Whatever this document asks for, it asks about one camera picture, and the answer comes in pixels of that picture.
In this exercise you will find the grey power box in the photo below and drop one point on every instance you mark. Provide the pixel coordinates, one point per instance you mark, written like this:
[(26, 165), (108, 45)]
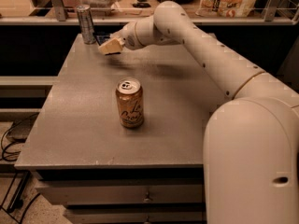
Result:
[(19, 132)]

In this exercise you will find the grey drawer cabinet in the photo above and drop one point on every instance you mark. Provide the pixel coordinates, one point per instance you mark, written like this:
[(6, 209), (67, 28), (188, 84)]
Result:
[(100, 171)]

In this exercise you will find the orange LaCroix can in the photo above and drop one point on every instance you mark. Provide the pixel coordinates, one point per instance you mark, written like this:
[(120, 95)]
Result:
[(129, 95)]

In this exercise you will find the dark blue rxbar wrapper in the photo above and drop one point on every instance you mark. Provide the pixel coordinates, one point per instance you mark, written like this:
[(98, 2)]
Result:
[(101, 37)]

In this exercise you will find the colourful snack bag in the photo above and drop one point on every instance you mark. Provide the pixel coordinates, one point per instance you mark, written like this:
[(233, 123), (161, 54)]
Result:
[(225, 8)]

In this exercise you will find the silver blue redbull can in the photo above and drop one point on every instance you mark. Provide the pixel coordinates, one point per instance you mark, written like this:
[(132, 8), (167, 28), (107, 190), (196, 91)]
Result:
[(86, 23)]

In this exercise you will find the grey metal railing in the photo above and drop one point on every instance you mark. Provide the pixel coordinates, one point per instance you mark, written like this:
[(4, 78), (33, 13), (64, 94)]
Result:
[(22, 12)]

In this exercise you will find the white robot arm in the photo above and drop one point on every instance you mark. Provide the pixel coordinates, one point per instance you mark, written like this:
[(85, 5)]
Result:
[(251, 143)]

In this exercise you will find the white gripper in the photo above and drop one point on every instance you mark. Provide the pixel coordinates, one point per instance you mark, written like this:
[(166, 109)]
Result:
[(128, 36)]

